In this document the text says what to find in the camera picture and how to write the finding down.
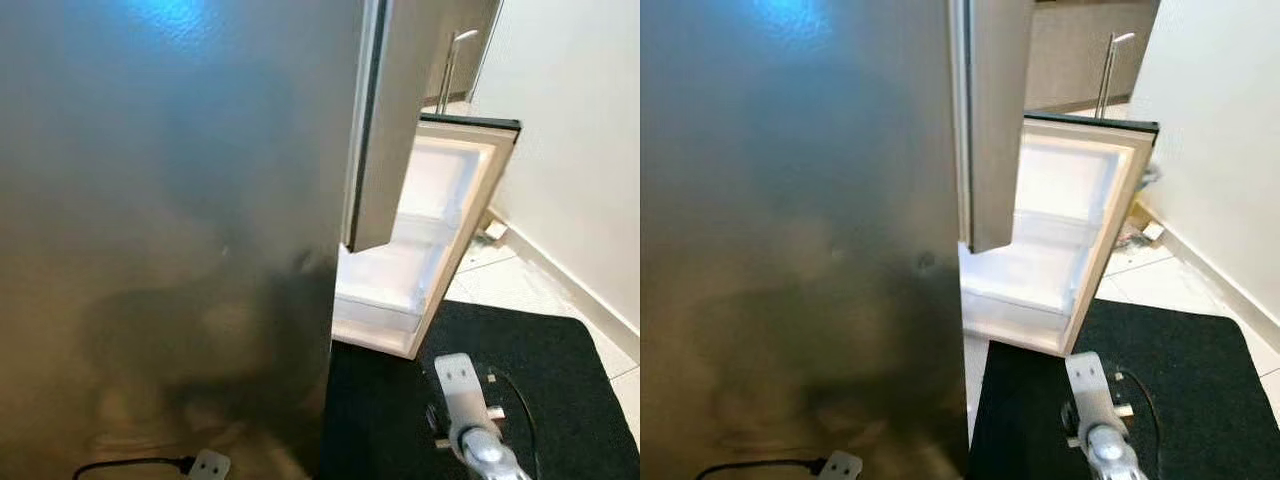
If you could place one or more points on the steel fridge body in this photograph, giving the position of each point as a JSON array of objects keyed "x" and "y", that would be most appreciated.
[
  {"x": 800, "y": 200},
  {"x": 150, "y": 200}
]

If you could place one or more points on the steel freezer door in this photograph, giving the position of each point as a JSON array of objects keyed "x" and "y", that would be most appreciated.
[
  {"x": 1000, "y": 120},
  {"x": 400, "y": 100}
]

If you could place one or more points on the small white box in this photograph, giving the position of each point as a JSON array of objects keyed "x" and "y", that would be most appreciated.
[
  {"x": 1153, "y": 232},
  {"x": 496, "y": 230}
]

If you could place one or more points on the black floor mat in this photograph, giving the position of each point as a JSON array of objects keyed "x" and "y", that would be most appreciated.
[
  {"x": 570, "y": 400},
  {"x": 1210, "y": 400}
]

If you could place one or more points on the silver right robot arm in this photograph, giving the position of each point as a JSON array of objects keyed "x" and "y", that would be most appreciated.
[
  {"x": 490, "y": 460},
  {"x": 1115, "y": 456}
]

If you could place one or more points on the fridge door with white shelves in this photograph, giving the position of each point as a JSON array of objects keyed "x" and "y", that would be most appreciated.
[
  {"x": 1070, "y": 190},
  {"x": 440, "y": 190}
]

